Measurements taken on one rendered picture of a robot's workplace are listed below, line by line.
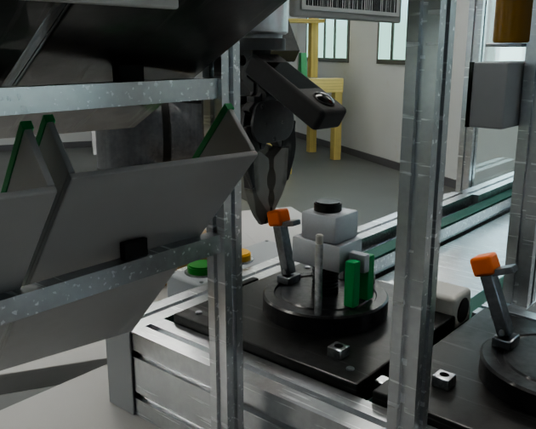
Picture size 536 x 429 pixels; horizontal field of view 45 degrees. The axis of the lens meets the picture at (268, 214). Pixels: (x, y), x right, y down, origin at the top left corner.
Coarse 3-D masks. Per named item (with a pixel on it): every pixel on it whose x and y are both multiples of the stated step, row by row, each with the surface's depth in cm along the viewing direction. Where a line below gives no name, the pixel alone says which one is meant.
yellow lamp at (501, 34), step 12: (504, 0) 69; (516, 0) 68; (528, 0) 68; (504, 12) 69; (516, 12) 69; (528, 12) 68; (504, 24) 70; (516, 24) 69; (528, 24) 69; (504, 36) 70; (516, 36) 69; (528, 36) 69
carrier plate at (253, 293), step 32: (256, 288) 78; (384, 288) 78; (192, 320) 69; (256, 320) 69; (448, 320) 69; (256, 352) 63; (288, 352) 62; (320, 352) 62; (352, 352) 62; (384, 352) 62; (352, 384) 56
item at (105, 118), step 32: (192, 0) 35; (224, 0) 36; (256, 0) 37; (64, 32) 35; (96, 32) 36; (128, 32) 37; (160, 32) 38; (192, 32) 39; (224, 32) 41; (32, 64) 37; (64, 64) 39; (96, 64) 40; (160, 64) 43; (192, 64) 45; (0, 128) 47; (64, 128) 51; (96, 128) 53
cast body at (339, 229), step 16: (320, 208) 68; (336, 208) 68; (304, 224) 69; (320, 224) 67; (336, 224) 66; (352, 224) 69; (304, 240) 69; (336, 240) 67; (352, 240) 68; (304, 256) 70; (336, 256) 67; (352, 256) 68; (368, 256) 67
